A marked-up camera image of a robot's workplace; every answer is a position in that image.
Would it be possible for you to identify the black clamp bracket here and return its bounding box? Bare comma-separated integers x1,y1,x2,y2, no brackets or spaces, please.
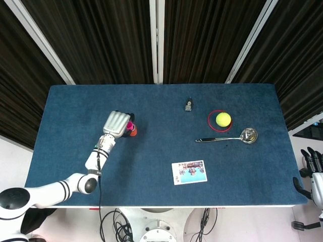
291,221,321,231

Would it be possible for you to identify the white metal frame post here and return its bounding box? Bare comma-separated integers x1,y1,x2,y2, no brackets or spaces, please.
224,0,279,84
4,0,76,85
149,0,166,85

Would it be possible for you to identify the yellow tennis ball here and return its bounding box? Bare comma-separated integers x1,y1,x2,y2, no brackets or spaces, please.
215,112,232,128

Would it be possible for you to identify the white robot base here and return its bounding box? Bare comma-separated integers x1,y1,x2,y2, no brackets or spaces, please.
118,207,200,242

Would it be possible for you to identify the printed picture card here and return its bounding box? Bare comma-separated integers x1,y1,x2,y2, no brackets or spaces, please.
171,159,208,186

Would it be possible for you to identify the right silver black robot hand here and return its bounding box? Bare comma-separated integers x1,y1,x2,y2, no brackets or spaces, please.
292,147,323,202

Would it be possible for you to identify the white table frame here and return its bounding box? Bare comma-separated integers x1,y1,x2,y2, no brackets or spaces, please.
53,205,296,209

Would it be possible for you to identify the black fabric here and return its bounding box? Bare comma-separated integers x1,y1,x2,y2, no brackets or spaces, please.
21,207,58,235

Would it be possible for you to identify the small metal clip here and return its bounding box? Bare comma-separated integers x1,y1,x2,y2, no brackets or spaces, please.
183,96,195,112

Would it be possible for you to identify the metal ladle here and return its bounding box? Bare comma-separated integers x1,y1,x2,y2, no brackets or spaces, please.
194,128,259,145

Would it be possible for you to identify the thin red ring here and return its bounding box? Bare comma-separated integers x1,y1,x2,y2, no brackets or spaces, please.
207,109,234,133

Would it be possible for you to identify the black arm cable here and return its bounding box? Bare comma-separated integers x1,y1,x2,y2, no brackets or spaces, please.
96,152,104,242

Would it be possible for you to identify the black cable bundle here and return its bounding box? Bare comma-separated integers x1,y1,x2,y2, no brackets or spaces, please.
103,207,135,242
188,207,219,242

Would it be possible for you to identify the blue table cloth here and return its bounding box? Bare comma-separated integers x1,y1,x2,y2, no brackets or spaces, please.
24,84,309,208

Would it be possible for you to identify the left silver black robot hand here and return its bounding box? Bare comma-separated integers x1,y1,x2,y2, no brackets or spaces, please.
102,110,136,138

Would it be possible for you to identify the dark screen panel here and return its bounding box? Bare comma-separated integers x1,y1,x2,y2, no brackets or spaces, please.
292,119,323,139

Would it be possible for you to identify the dark brown pleated curtain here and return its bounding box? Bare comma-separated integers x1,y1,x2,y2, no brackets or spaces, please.
163,0,268,84
20,0,155,85
231,0,323,132
0,0,68,150

